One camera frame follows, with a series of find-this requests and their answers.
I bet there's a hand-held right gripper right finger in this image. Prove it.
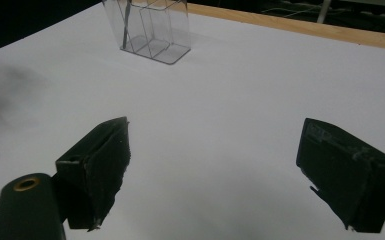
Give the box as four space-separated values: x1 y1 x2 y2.
295 117 385 234

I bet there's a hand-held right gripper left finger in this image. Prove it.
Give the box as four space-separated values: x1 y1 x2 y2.
55 116 132 232

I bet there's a clear plastic organizer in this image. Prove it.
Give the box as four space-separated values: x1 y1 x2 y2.
101 0 192 66

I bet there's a white board sheet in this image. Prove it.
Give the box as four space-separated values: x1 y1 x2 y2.
0 2 385 240

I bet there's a white metal stand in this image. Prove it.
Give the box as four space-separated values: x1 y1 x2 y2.
315 0 333 25

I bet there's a white floor cable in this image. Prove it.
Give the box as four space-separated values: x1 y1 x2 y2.
261 4 318 19

